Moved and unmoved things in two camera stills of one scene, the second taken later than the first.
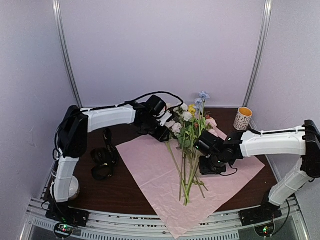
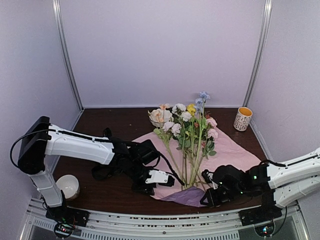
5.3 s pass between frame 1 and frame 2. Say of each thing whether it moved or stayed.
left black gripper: moved
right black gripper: moved
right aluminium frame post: stayed
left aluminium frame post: stayed
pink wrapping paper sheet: moved
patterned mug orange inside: stayed
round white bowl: stayed
